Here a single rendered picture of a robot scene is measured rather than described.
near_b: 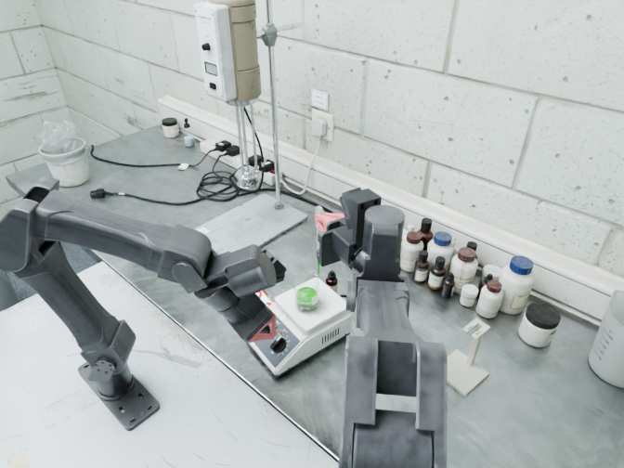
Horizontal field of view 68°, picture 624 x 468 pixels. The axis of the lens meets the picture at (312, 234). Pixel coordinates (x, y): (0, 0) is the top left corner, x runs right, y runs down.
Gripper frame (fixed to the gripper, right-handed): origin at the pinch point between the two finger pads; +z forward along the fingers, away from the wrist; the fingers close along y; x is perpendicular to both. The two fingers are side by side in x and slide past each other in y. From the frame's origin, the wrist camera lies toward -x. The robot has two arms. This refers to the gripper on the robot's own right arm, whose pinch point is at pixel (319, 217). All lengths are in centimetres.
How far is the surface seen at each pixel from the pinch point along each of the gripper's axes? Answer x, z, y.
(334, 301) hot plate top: 22.4, 0.6, -4.5
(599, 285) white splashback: 21, -25, -56
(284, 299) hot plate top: 22.5, 6.5, 4.5
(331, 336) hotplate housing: 27.8, -3.3, -1.3
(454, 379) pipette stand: 30.9, -22.8, -18.1
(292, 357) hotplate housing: 27.8, -4.4, 8.4
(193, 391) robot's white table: 32.0, 1.1, 27.6
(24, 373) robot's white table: 32, 22, 56
